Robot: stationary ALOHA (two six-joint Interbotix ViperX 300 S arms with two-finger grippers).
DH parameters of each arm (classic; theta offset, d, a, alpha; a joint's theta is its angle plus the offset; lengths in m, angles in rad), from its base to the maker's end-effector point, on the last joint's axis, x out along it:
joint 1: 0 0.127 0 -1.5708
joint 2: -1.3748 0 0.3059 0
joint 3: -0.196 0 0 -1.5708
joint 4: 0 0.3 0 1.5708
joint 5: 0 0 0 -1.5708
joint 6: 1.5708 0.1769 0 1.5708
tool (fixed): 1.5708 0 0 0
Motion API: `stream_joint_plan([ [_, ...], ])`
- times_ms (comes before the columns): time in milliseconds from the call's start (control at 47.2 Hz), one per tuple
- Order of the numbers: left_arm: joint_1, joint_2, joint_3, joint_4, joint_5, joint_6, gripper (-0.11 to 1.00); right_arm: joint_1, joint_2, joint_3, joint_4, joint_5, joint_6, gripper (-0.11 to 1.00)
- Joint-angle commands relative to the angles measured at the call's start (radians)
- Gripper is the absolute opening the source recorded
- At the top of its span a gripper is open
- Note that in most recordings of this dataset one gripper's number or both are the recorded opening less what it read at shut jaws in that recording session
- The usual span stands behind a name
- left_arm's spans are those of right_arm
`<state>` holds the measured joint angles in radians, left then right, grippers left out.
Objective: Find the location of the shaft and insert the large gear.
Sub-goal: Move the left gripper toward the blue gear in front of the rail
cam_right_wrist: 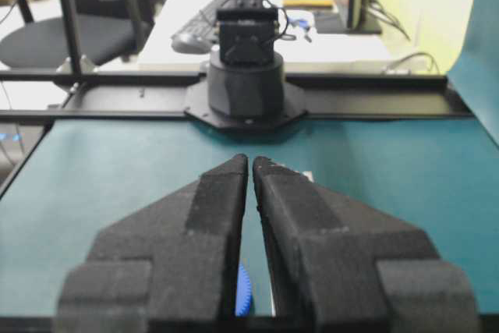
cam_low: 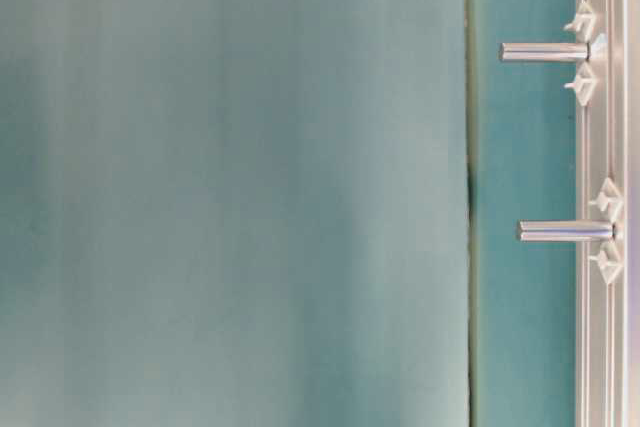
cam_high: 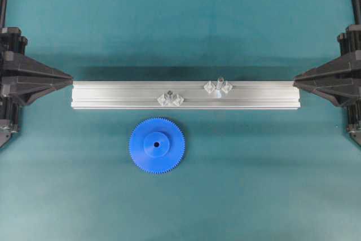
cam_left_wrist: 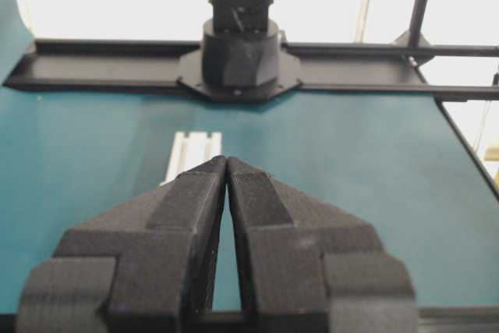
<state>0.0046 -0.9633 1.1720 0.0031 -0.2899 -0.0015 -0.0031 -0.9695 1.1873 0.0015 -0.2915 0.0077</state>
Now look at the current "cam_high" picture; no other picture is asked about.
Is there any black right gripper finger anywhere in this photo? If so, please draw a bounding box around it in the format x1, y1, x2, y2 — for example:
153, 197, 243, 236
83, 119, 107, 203
293, 82, 360, 107
294, 54, 360, 82

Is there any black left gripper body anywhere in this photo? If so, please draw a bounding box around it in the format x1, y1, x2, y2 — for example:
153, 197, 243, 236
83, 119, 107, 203
1, 27, 28, 148

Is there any large blue plastic gear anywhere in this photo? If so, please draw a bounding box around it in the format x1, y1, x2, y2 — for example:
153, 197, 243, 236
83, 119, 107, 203
128, 117, 186, 174

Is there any long aluminium extrusion rail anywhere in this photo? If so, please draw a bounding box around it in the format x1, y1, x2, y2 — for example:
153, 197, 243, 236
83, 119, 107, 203
71, 81, 301, 109

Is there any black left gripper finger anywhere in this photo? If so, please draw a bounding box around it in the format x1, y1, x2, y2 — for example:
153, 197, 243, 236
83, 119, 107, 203
2, 53, 73, 81
2, 82, 73, 104

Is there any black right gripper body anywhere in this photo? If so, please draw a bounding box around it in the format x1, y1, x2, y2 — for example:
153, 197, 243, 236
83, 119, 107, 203
337, 25, 361, 147

